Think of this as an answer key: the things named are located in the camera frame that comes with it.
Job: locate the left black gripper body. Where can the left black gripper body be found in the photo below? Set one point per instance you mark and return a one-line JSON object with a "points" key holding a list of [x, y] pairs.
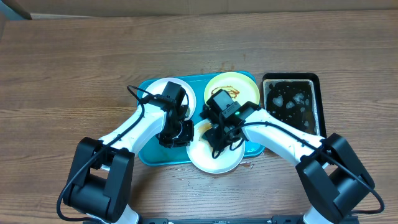
{"points": [[178, 135]]}

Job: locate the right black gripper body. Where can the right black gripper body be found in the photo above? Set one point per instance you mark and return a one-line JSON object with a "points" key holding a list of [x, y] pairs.
{"points": [[222, 140]]}

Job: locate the yellow sponge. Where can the yellow sponge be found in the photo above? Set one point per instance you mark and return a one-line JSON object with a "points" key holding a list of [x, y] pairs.
{"points": [[204, 128]]}

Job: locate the white plate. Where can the white plate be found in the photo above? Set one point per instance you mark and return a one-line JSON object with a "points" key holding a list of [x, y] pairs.
{"points": [[200, 153], [158, 86]]}

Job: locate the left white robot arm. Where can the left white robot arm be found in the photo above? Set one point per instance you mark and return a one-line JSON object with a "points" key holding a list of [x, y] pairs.
{"points": [[99, 181]]}

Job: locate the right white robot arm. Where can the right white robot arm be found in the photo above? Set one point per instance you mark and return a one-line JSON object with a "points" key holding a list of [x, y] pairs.
{"points": [[336, 182]]}

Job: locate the teal plastic serving tray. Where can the teal plastic serving tray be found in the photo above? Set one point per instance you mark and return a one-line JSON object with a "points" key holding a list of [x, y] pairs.
{"points": [[153, 154]]}

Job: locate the black wash tray with water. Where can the black wash tray with water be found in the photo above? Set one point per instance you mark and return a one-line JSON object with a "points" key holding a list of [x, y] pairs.
{"points": [[295, 99]]}

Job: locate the yellow-green plate with sauce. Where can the yellow-green plate with sauce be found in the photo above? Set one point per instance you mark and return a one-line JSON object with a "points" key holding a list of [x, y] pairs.
{"points": [[240, 87]]}

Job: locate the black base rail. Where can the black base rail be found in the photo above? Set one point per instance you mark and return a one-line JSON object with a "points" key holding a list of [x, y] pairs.
{"points": [[279, 219]]}

